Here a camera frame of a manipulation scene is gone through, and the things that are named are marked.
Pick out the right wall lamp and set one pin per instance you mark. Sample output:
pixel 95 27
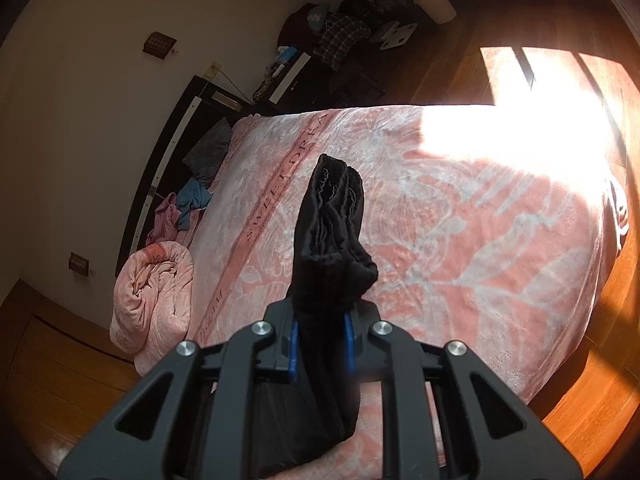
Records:
pixel 159 45

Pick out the blue garment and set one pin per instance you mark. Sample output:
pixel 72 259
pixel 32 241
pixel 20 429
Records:
pixel 192 197

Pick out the left wall lamp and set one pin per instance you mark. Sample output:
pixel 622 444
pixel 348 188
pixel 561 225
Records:
pixel 79 265

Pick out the pink floral bed blanket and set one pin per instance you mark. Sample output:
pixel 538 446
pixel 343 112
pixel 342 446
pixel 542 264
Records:
pixel 496 227

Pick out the black quilted pants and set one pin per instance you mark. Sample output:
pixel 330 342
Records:
pixel 296 423

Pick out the white waste bin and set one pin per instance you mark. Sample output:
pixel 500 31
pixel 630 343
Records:
pixel 440 11

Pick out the pink garment on bed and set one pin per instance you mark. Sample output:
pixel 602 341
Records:
pixel 165 227

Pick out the folded pink comforter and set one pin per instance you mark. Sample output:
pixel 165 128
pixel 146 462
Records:
pixel 152 303

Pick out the plaid cloth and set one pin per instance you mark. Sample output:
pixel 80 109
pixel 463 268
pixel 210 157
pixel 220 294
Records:
pixel 339 36

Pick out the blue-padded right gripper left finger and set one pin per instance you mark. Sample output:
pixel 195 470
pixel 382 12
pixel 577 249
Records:
pixel 191 416

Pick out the dark bedside table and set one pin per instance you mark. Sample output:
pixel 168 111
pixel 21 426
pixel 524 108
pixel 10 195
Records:
pixel 305 83

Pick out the dark wooden headboard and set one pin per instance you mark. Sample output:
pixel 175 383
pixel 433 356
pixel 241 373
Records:
pixel 201 105

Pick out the light blue cap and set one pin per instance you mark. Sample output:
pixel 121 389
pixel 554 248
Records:
pixel 316 17

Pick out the dark grey pillow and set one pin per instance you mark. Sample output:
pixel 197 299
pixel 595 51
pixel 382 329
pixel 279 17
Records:
pixel 206 157

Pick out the white bathroom scale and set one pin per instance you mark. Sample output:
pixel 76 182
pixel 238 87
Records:
pixel 398 37

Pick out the wall lamp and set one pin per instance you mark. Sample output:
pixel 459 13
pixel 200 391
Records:
pixel 159 45
pixel 79 265

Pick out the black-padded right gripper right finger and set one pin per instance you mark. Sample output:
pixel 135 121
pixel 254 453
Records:
pixel 446 414

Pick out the wooden wardrobe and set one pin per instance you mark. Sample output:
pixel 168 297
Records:
pixel 59 374

